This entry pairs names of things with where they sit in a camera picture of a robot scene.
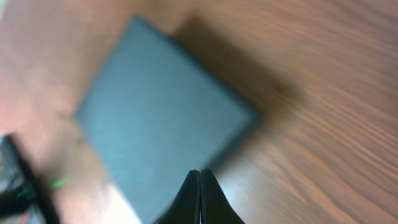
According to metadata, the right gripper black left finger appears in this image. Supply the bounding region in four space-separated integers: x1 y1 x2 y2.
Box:
157 170 200 224

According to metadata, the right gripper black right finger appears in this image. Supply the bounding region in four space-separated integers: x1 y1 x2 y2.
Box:
200 169 244 224

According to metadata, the black gift box with lid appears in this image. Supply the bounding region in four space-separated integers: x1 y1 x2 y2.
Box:
75 17 261 223

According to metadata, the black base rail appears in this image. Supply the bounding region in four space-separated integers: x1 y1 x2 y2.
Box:
1 134 61 224

